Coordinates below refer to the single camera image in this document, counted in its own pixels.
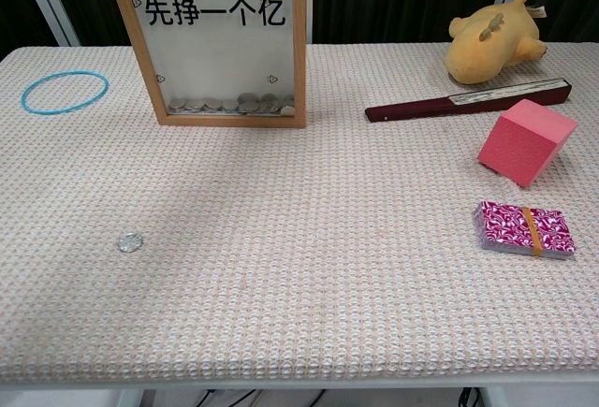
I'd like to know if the beige woven tablecloth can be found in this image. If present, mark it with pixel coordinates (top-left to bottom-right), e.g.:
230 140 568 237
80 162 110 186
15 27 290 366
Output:
0 43 599 385

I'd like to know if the blue rubber band ring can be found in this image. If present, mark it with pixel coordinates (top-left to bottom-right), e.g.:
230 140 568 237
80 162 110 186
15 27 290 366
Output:
21 69 110 115

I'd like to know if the pile of silver coins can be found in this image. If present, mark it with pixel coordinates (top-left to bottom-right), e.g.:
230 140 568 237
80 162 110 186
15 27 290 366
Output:
168 92 297 117

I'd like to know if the silver coin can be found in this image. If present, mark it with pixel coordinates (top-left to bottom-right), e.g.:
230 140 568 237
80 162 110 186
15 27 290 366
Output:
116 231 144 254

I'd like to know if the pink patterned card deck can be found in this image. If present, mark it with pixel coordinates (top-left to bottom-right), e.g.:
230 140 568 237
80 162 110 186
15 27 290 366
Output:
472 199 577 261

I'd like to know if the dark red folding fan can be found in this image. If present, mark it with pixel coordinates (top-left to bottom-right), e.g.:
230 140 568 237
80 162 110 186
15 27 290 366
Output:
364 77 574 124

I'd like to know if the pink foam cube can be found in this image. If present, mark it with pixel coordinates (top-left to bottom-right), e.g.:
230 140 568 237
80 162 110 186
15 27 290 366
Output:
476 98 579 189

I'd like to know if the wooden frame coin bank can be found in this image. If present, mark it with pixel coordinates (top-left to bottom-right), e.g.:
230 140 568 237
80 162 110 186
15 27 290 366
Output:
102 0 310 130

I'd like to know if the yellow plush toy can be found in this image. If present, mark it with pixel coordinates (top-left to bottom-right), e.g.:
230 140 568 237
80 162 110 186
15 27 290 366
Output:
444 0 548 86

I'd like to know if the yellow rubber band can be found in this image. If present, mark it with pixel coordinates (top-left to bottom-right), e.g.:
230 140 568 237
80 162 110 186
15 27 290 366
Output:
522 206 545 257

